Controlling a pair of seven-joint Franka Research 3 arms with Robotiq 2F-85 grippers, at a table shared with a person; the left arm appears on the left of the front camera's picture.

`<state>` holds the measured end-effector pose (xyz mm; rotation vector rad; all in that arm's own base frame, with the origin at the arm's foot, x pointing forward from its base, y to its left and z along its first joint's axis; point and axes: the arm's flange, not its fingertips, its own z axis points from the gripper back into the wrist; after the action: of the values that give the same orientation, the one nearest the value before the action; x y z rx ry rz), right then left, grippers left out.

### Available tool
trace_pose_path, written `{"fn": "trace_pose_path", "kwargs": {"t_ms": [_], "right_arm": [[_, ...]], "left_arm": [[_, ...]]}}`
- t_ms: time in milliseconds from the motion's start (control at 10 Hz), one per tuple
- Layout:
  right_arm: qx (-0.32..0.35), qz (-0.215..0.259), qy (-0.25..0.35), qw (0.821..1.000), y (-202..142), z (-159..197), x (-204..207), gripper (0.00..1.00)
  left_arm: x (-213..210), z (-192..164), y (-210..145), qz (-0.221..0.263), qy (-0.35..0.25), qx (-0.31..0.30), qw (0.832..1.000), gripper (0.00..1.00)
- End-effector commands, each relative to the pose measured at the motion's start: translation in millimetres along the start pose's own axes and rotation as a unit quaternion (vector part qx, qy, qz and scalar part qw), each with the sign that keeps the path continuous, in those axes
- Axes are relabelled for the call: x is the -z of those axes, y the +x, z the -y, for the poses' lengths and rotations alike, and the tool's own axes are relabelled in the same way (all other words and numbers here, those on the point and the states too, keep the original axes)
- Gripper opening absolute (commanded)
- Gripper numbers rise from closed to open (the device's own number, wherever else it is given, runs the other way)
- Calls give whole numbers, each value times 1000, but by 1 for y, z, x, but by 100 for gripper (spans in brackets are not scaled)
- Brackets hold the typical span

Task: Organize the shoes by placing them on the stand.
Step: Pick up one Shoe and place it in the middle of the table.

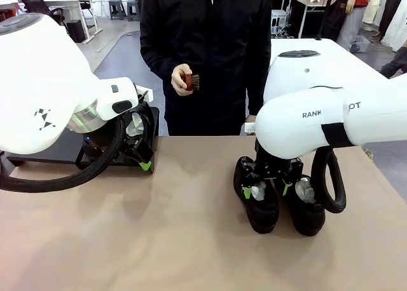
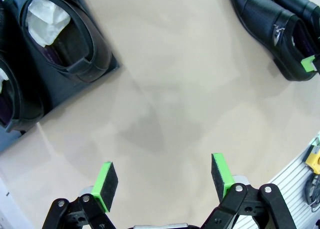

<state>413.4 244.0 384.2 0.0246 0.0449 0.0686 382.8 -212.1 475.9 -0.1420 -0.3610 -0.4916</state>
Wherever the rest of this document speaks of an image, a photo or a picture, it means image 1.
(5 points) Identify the clear plastic storage bin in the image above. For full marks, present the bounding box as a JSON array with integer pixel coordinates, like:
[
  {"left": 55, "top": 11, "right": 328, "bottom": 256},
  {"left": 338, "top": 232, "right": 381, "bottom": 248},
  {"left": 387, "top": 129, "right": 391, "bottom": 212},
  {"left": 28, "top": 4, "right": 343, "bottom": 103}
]
[{"left": 349, "top": 35, "right": 371, "bottom": 53}]

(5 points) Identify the black hanging apron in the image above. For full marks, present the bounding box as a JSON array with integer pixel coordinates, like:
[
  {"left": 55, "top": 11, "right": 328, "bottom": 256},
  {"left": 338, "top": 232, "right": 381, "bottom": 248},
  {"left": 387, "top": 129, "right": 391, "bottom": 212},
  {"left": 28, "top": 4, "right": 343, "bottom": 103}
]
[{"left": 321, "top": 0, "right": 350, "bottom": 41}]

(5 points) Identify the bystander dark trouser leg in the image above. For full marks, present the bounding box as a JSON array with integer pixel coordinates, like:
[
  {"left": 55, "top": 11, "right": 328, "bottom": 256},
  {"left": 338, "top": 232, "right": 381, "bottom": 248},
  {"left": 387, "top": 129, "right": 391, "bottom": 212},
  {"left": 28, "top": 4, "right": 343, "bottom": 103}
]
[{"left": 380, "top": 46, "right": 407, "bottom": 79}]

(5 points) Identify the black leather buckle shoe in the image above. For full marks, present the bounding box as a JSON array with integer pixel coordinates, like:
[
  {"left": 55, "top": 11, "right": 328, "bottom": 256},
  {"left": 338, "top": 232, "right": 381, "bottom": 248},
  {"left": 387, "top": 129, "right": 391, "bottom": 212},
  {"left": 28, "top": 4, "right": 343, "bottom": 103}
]
[
  {"left": 279, "top": 173, "right": 327, "bottom": 237},
  {"left": 124, "top": 100, "right": 155, "bottom": 152},
  {"left": 233, "top": 156, "right": 280, "bottom": 234}
]

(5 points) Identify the person right forearm black sleeve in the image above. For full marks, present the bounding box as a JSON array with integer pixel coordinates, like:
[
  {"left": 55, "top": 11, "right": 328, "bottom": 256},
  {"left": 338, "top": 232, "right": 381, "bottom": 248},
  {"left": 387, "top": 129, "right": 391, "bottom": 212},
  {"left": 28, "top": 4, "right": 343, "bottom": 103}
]
[{"left": 140, "top": 39, "right": 184, "bottom": 74}]

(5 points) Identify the wooden top table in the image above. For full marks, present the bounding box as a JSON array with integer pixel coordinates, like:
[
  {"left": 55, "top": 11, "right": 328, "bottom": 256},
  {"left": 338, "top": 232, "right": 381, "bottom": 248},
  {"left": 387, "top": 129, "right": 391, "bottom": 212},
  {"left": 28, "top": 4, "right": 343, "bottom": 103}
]
[{"left": 297, "top": 0, "right": 338, "bottom": 39}]

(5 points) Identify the black computer tower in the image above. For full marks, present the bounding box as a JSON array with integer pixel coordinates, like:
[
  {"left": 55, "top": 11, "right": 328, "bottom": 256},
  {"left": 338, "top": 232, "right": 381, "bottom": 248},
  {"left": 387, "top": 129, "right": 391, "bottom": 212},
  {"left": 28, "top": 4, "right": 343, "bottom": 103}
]
[{"left": 66, "top": 19, "right": 86, "bottom": 43}]

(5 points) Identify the white paper shoe stuffing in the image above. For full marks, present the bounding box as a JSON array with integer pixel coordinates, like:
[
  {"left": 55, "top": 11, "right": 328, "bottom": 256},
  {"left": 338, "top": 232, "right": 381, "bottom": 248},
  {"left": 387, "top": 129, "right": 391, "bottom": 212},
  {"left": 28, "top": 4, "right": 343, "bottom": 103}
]
[
  {"left": 126, "top": 112, "right": 144, "bottom": 137},
  {"left": 251, "top": 181, "right": 268, "bottom": 202},
  {"left": 294, "top": 175, "right": 316, "bottom": 205}
]

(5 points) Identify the white hanging garment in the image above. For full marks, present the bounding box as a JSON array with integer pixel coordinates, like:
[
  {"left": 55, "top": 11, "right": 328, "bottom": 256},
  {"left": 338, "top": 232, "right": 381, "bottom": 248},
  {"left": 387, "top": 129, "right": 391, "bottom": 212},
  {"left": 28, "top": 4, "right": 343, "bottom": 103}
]
[
  {"left": 362, "top": 0, "right": 387, "bottom": 27},
  {"left": 381, "top": 0, "right": 407, "bottom": 52}
]

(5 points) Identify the person right hand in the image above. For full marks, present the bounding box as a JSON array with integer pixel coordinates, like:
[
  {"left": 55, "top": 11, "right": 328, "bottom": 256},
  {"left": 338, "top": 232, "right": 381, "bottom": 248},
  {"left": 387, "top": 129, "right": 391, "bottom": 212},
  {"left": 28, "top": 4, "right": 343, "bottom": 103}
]
[{"left": 170, "top": 64, "right": 193, "bottom": 97}]

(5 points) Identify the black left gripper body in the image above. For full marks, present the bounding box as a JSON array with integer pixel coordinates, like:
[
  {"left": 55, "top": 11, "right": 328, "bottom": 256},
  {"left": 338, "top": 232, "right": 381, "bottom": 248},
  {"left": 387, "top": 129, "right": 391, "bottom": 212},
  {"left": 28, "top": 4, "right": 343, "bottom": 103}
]
[{"left": 82, "top": 130, "right": 136, "bottom": 161}]

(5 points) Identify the large white table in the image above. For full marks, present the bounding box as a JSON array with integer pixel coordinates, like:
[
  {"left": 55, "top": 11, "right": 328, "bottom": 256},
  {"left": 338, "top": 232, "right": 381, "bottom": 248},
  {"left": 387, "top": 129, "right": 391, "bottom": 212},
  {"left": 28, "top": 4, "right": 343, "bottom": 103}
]
[{"left": 269, "top": 37, "right": 397, "bottom": 91}]

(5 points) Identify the person torso black jacket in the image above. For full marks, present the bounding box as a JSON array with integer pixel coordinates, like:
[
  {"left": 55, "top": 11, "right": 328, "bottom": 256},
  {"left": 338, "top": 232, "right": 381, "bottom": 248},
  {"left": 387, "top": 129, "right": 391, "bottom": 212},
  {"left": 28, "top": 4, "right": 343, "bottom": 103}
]
[{"left": 139, "top": 0, "right": 273, "bottom": 137}]

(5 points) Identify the black metal shoe stand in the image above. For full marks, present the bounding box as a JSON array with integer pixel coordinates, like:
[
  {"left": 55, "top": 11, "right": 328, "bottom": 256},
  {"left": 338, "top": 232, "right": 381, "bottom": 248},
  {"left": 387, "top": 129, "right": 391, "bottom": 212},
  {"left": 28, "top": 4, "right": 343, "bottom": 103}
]
[{"left": 6, "top": 105, "right": 160, "bottom": 174}]

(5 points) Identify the brown shoe brush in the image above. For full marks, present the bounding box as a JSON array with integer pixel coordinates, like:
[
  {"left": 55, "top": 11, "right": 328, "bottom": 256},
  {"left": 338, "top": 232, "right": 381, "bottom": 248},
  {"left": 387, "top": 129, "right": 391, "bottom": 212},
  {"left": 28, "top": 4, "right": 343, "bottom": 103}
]
[{"left": 184, "top": 74, "right": 201, "bottom": 91}]

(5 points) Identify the black braided right arm hose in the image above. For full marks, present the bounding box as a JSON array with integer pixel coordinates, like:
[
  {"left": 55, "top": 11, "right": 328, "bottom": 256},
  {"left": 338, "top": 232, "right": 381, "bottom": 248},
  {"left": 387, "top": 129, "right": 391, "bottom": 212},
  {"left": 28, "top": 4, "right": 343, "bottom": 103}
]
[{"left": 311, "top": 144, "right": 347, "bottom": 214}]

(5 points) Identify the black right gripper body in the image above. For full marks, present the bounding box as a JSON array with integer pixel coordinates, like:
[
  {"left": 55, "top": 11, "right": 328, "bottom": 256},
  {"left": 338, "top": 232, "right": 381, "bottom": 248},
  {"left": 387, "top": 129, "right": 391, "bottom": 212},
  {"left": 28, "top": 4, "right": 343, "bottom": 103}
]
[{"left": 253, "top": 143, "right": 303, "bottom": 180}]

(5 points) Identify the grey plastic stool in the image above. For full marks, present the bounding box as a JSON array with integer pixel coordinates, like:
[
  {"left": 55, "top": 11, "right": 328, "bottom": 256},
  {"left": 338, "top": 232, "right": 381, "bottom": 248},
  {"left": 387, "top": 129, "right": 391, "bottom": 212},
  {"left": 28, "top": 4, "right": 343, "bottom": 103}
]
[
  {"left": 109, "top": 0, "right": 125, "bottom": 20},
  {"left": 126, "top": 0, "right": 141, "bottom": 22}
]

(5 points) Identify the person left forearm black sleeve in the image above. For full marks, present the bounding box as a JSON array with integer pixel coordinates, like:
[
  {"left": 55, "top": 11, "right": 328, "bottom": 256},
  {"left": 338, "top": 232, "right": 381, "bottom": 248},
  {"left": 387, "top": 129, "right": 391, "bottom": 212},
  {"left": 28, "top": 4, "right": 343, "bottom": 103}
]
[{"left": 246, "top": 78, "right": 273, "bottom": 117}]

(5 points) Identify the black office chair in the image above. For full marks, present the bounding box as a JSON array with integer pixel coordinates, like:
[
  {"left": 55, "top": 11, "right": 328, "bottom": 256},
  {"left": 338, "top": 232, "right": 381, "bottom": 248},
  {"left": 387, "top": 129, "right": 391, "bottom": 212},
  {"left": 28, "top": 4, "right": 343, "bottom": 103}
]
[{"left": 17, "top": 0, "right": 66, "bottom": 27}]

